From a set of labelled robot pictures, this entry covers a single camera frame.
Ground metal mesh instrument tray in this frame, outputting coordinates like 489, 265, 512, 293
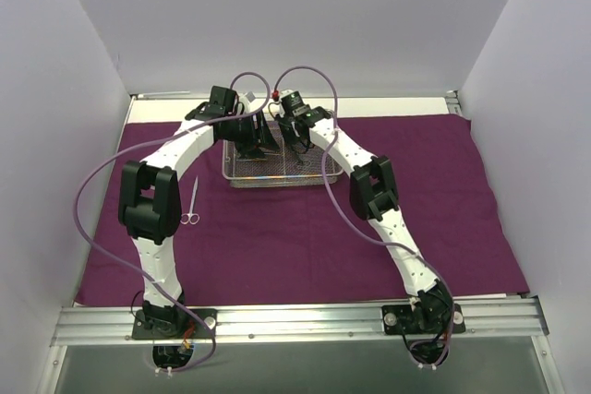
222, 113, 323, 188

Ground steel surgical scissors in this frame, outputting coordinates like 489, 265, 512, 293
180, 176, 200, 226

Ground purple cloth wrap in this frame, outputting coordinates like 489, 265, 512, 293
76, 114, 532, 307

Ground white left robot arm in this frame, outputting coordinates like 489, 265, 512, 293
118, 88, 278, 338

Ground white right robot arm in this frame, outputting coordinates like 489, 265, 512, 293
274, 105, 454, 332

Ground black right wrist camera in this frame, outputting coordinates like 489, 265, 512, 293
280, 90, 310, 118

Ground aluminium right side rail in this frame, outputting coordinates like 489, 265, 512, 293
444, 90, 463, 116

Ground aluminium rail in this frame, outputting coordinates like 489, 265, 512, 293
444, 90, 463, 116
51, 296, 549, 346

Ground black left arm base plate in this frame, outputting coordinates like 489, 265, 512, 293
131, 305, 218, 340

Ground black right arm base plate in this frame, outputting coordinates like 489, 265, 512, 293
380, 304, 466, 336

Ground aluminium front rail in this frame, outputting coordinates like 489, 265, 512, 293
51, 296, 549, 346

